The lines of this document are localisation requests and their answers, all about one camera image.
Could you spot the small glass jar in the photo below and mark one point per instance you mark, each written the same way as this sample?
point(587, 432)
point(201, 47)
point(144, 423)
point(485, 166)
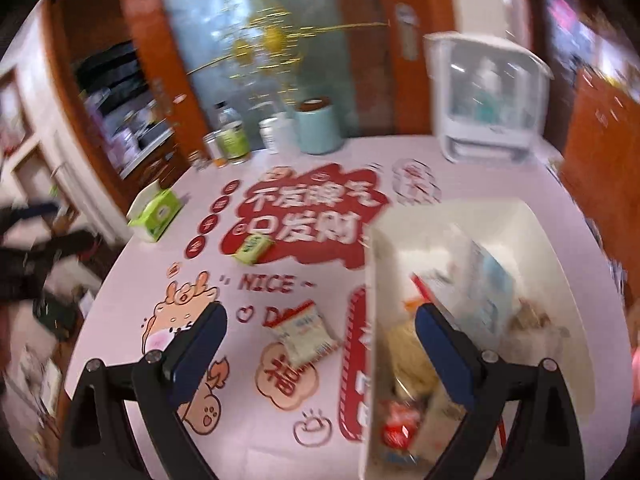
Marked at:
point(199, 161)

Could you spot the white plastic storage box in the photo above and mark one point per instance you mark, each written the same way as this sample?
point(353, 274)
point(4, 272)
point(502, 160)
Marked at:
point(395, 240)

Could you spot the green-label bottle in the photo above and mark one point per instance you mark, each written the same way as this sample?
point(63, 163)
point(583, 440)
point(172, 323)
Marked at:
point(233, 137)

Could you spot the teal canister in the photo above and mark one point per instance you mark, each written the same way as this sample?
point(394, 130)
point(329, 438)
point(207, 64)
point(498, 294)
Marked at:
point(319, 127)

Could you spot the white snack packet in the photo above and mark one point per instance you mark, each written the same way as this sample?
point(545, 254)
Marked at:
point(305, 335)

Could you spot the small red snack packet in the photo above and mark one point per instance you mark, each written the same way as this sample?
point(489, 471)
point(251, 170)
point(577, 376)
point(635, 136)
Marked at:
point(400, 427)

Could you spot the small green snack packet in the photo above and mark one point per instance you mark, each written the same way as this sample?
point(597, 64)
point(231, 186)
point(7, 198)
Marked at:
point(255, 250)

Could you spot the frosted glass door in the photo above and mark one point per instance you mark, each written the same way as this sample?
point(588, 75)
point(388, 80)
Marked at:
point(300, 20)

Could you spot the light blue snack packet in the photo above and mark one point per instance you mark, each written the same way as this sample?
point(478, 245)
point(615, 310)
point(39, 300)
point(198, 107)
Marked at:
point(480, 285)

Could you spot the white countertop appliance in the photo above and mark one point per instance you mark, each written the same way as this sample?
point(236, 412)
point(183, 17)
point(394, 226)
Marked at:
point(485, 100)

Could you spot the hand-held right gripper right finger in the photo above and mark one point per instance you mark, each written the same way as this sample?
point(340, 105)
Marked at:
point(442, 345)

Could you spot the beige cracker packet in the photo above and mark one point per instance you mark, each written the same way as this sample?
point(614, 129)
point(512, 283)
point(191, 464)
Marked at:
point(410, 360)

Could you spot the small metal-lid jar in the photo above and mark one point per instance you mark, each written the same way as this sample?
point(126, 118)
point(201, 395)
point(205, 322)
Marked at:
point(214, 150)

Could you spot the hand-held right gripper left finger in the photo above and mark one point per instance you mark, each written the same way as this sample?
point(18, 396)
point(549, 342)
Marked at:
point(192, 360)

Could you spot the green tissue box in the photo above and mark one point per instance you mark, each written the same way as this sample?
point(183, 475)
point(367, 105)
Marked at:
point(155, 212)

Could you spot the white pill bottle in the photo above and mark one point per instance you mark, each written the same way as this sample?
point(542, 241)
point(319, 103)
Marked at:
point(275, 135)

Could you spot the wooden cabinet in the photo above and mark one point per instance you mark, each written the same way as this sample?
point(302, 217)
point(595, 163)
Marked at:
point(600, 130)

